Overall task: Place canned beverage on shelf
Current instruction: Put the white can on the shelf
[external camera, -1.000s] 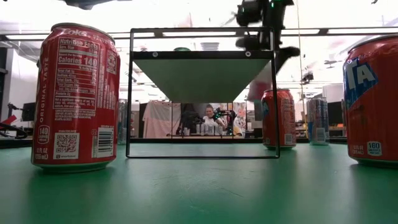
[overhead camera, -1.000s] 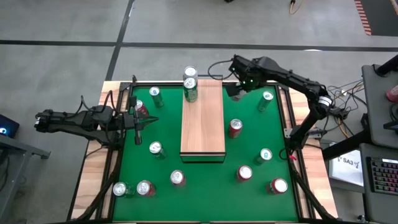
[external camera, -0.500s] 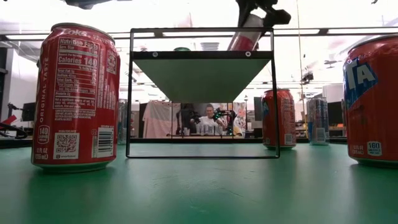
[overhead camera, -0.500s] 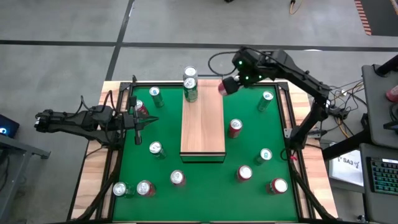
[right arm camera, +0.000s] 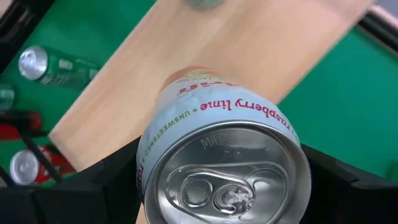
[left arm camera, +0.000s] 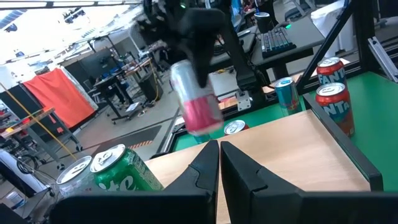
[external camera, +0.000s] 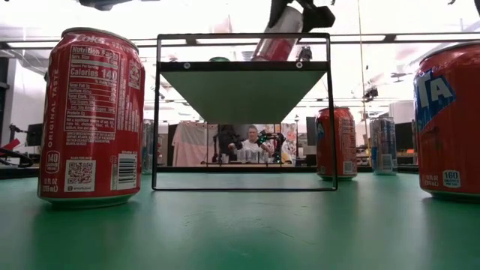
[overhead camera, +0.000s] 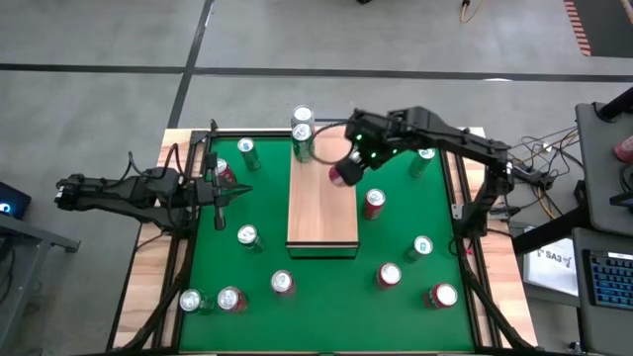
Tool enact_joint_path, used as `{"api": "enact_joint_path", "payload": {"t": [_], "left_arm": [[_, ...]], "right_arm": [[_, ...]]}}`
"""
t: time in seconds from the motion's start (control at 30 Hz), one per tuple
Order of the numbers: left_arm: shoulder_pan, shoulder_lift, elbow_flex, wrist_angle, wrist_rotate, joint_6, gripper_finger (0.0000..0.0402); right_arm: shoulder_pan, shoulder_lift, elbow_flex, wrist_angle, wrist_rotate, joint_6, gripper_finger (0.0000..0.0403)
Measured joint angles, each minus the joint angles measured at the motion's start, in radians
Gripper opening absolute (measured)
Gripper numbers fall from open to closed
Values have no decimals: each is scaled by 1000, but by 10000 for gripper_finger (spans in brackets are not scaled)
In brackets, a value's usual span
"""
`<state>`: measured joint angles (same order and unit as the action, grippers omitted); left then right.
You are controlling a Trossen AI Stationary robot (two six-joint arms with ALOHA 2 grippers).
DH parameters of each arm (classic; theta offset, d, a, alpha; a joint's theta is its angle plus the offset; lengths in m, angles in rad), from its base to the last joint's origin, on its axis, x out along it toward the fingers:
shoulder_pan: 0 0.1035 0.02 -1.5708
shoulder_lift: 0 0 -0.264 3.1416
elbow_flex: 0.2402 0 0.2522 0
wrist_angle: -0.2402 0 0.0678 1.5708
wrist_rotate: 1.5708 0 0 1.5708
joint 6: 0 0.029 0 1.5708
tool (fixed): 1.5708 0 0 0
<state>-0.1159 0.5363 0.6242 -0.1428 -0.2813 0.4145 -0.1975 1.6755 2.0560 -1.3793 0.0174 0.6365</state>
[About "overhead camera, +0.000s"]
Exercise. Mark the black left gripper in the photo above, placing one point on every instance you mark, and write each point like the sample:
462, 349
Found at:
218, 207

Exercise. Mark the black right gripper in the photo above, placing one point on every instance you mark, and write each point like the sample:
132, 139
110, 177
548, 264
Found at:
376, 138

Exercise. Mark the silver red soda can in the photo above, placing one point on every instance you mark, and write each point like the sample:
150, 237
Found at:
335, 177

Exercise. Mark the green soda can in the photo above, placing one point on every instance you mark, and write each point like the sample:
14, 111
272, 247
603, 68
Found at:
301, 148
248, 236

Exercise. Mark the slim blue silver can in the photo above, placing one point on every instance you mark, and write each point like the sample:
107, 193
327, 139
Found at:
421, 245
420, 163

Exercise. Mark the red Fanta can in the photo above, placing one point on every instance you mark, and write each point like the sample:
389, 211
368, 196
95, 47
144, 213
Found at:
389, 274
374, 200

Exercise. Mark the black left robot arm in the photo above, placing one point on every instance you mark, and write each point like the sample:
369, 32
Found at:
123, 193

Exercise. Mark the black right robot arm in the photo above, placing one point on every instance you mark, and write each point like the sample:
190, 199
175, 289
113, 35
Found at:
455, 136

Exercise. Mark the red Coke can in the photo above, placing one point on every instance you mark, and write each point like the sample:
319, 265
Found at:
282, 282

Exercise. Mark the red Coca-Cola can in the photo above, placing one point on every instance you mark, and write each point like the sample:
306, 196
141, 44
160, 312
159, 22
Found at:
229, 298

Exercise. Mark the green Sprite can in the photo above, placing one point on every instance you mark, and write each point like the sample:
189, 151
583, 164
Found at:
191, 300

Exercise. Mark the grey power adapter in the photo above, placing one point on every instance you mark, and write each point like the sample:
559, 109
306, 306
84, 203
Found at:
499, 211

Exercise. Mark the grey metal stand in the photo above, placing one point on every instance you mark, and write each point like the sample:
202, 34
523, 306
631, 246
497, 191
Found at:
39, 232

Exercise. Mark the black desk leg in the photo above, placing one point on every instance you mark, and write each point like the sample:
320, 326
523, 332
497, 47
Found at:
544, 232

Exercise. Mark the black device blue light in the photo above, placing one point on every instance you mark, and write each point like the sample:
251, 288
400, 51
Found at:
15, 200

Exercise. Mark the white SA3 sign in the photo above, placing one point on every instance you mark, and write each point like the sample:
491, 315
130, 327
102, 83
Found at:
554, 272

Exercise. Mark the grey desk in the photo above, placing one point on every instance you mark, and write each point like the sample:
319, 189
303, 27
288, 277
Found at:
598, 163

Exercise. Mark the black desk gadget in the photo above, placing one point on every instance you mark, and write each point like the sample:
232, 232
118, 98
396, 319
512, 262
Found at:
622, 199

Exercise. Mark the computer keyboard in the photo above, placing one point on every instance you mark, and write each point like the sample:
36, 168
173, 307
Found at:
581, 321

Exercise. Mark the red pink desk object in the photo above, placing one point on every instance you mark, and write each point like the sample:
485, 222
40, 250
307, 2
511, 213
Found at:
625, 148

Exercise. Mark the black pole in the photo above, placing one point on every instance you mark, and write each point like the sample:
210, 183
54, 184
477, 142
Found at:
618, 105

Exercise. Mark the backlit black keyboard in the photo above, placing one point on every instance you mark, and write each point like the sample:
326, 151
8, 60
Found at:
613, 282

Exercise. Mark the black floor mat orange stripes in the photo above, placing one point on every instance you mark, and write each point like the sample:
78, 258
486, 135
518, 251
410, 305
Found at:
608, 25

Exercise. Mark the wooden shelf black metal frame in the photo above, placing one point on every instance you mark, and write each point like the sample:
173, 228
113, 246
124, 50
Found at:
321, 217

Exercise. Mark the black metal rig frame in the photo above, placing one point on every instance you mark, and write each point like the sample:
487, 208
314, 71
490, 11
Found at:
199, 137

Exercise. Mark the black frame bracket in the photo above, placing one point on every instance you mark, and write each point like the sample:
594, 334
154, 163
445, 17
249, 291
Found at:
213, 126

